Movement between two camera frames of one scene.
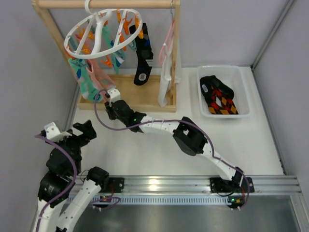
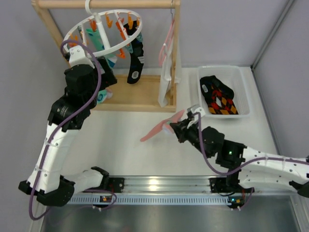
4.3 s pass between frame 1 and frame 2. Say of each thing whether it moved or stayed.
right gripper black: moved
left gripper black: moved
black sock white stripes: stayed
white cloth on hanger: stayed
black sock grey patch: moved
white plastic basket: stayed
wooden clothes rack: stayed
